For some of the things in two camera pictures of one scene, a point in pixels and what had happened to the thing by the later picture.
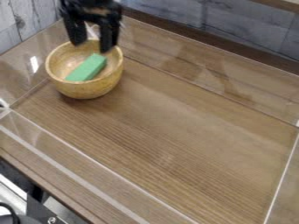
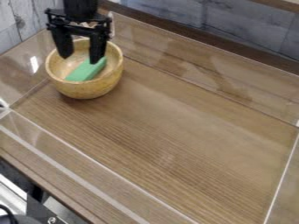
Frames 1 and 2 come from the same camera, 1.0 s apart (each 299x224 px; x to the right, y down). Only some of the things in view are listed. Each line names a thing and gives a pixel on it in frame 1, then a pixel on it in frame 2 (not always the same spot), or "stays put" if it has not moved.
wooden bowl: [66, 57] stays put
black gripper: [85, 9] to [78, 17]
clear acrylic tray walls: [186, 144] stays put
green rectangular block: [84, 72] stays put
